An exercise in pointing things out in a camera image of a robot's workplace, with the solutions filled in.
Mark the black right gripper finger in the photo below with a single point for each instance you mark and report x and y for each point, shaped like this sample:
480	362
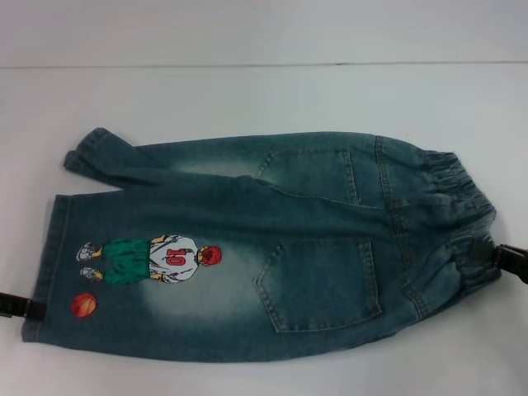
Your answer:
507	262

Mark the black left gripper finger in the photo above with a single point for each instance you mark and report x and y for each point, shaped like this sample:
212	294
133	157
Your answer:
24	307

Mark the blue denim shorts with print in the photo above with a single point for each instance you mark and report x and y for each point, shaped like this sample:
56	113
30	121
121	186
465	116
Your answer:
288	231

